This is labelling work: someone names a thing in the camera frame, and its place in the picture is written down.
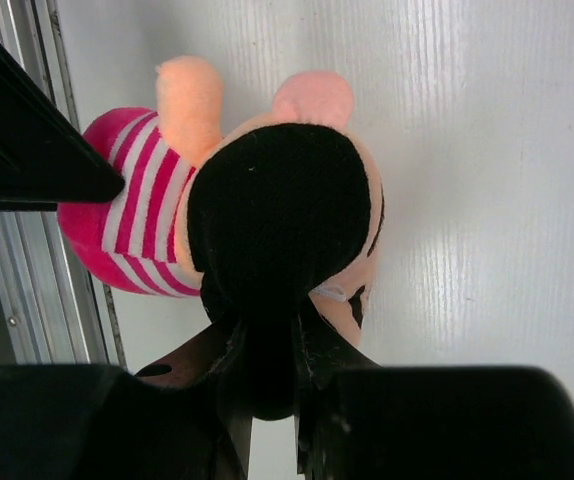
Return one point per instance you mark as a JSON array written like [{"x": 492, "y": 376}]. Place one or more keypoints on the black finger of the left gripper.
[{"x": 44, "y": 161}]

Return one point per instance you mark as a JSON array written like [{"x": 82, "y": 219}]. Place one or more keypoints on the aluminium mounting rail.
[{"x": 55, "y": 311}]

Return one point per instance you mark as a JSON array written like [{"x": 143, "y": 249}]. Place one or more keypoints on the doll plush black hair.
[{"x": 282, "y": 213}]

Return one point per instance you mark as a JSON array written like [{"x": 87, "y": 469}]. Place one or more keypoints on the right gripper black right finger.
[{"x": 359, "y": 420}]

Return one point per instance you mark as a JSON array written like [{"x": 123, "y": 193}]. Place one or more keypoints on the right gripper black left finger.
[{"x": 171, "y": 420}]

